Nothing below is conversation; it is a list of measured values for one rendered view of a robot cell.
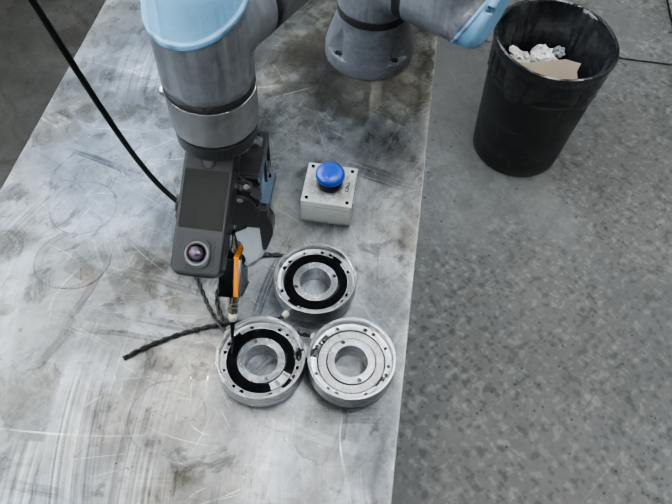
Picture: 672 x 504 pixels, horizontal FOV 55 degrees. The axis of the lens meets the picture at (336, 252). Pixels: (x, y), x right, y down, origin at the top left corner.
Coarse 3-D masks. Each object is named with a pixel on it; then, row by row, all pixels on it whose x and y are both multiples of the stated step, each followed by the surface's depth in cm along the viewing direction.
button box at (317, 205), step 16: (352, 176) 90; (304, 192) 88; (320, 192) 88; (336, 192) 88; (352, 192) 88; (304, 208) 89; (320, 208) 88; (336, 208) 88; (352, 208) 90; (336, 224) 91
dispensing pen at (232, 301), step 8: (232, 232) 69; (232, 240) 70; (232, 248) 70; (232, 256) 70; (240, 256) 73; (232, 264) 69; (232, 272) 70; (224, 280) 70; (232, 280) 70; (224, 288) 70; (232, 288) 70; (224, 296) 71; (232, 296) 71; (232, 304) 73; (232, 312) 73; (232, 320) 74; (232, 328) 74; (232, 336) 75; (232, 344) 76; (232, 352) 76
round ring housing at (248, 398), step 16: (256, 320) 78; (272, 320) 78; (224, 336) 76; (288, 336) 78; (240, 352) 77; (256, 352) 79; (272, 352) 78; (304, 352) 76; (224, 368) 75; (240, 368) 76; (304, 368) 76; (224, 384) 73; (240, 400) 74; (256, 400) 73; (272, 400) 74
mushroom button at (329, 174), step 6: (324, 162) 88; (330, 162) 87; (318, 168) 87; (324, 168) 87; (330, 168) 87; (336, 168) 87; (342, 168) 87; (318, 174) 86; (324, 174) 86; (330, 174) 86; (336, 174) 86; (342, 174) 86; (318, 180) 86; (324, 180) 86; (330, 180) 86; (336, 180) 86; (342, 180) 87; (330, 186) 86
